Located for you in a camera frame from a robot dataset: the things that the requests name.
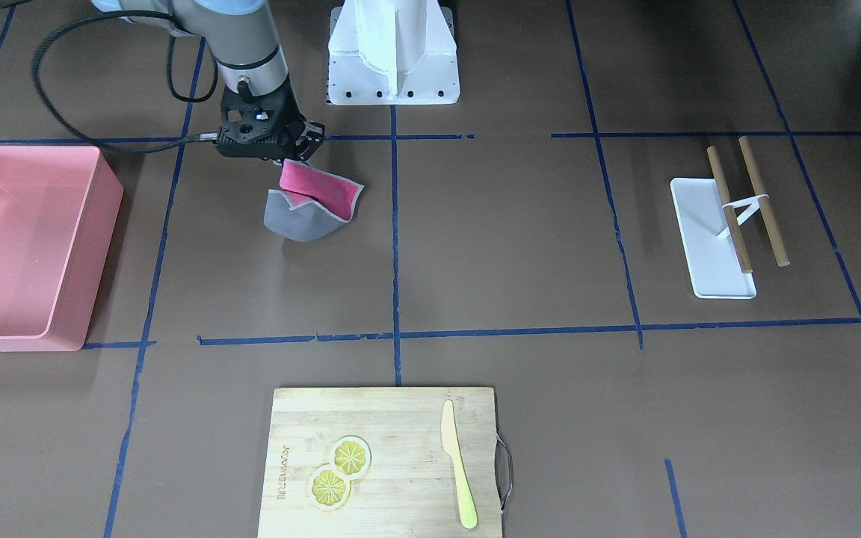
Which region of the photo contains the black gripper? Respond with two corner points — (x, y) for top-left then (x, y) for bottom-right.
(216, 81), (325, 162)

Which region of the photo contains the grey and pink cloth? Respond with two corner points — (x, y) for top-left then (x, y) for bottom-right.
(263, 159), (363, 242)

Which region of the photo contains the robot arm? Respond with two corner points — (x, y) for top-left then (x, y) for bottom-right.
(93, 1), (325, 162)

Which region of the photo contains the pink plastic bin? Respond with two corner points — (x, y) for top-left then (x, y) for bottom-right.
(0, 144), (123, 352)

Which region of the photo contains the lemon slice near board edge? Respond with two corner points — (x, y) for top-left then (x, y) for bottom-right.
(330, 435), (372, 480)

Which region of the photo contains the yellow plastic knife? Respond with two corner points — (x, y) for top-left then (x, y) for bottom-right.
(439, 399), (478, 529)

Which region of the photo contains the lemon slice beside knife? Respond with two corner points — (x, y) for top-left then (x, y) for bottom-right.
(306, 466), (353, 511)

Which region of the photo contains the bamboo cutting board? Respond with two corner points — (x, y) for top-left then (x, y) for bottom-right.
(256, 387), (506, 537)

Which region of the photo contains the white towel rack with dowels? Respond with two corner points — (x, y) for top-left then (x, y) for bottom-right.
(670, 135), (790, 300)

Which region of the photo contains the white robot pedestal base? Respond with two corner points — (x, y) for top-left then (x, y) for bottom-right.
(326, 1), (460, 106)

